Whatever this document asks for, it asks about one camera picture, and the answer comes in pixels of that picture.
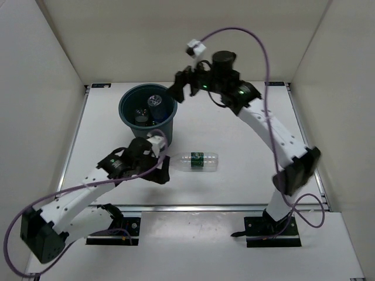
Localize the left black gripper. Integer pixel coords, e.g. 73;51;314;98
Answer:
133;150;169;184

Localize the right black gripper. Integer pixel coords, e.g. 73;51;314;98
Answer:
167;54;226;102

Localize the clear bottle green label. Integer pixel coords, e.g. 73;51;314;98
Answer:
170;152;219;172

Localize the clear bottle blue label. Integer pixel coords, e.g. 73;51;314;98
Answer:
147;95;168;123

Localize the clear bottle black label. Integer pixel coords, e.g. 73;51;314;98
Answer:
134;108;149;126

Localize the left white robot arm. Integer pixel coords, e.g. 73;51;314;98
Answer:
21;135;170;264

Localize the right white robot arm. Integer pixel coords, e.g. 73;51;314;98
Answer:
166;51;321;234

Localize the dark teal plastic bin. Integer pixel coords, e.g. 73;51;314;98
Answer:
118;84;178;144

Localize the right black corner label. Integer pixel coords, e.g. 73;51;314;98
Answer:
264;81;285;87

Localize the black corner label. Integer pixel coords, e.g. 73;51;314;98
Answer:
91;83;111;88
264;81;285;87

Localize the left black corner label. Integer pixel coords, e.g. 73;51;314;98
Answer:
91;83;111;88

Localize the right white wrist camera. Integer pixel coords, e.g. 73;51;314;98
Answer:
185;39;206;70

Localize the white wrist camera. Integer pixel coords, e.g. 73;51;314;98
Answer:
146;133;166;158
185;39;206;70

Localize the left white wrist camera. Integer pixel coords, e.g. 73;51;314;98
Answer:
146;133;166;158

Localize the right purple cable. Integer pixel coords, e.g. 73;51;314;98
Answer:
200;27;325;229

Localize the purple cable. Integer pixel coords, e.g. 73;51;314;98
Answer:
200;27;325;229
2;129;169;277

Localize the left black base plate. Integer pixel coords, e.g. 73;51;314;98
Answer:
86;212;141;246

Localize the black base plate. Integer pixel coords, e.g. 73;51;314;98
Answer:
86;212;141;246
231;217;302;248

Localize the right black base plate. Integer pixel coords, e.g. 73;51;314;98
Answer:
231;217;302;248

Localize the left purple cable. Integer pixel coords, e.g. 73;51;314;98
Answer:
2;129;169;277

